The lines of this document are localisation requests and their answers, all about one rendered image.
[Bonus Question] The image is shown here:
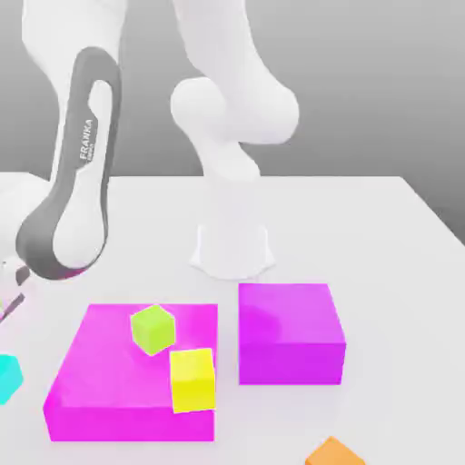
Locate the large purple box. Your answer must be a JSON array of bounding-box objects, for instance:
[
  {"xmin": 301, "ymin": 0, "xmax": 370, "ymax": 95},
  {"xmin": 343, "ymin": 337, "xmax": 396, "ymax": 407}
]
[{"xmin": 238, "ymin": 282, "xmax": 347, "ymax": 386}]

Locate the small lime green cube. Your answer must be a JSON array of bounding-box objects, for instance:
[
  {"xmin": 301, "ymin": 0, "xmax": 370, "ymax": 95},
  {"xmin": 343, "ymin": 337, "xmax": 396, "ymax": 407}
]
[{"xmin": 130, "ymin": 303, "xmax": 177, "ymax": 357}]

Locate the small orange cube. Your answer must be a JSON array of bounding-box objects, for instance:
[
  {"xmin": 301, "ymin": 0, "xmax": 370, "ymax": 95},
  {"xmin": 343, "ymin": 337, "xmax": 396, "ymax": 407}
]
[{"xmin": 304, "ymin": 436, "xmax": 366, "ymax": 465}]

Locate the small yellow cube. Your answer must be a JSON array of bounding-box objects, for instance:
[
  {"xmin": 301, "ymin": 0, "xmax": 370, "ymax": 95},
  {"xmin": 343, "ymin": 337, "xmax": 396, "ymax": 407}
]
[{"xmin": 169, "ymin": 347, "xmax": 217, "ymax": 414}]

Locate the small cyan cube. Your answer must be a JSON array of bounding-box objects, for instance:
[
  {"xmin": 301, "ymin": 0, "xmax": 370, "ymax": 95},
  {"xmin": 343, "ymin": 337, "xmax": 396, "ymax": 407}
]
[{"xmin": 0, "ymin": 353, "xmax": 25, "ymax": 406}]

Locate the large magenta box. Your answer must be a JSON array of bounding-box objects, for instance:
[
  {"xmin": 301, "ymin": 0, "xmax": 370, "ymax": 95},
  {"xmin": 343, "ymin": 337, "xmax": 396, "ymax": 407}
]
[{"xmin": 42, "ymin": 303, "xmax": 219, "ymax": 443}]

